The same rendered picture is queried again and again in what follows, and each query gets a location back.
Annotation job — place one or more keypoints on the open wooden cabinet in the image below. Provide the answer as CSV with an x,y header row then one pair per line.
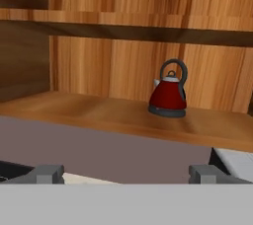
x,y
99,71

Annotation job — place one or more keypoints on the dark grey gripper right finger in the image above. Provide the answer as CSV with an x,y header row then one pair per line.
x,y
206,173

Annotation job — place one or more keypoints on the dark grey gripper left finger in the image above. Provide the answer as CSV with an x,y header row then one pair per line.
x,y
46,173

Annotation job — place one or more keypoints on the black hob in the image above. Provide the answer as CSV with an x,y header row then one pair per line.
x,y
13,169

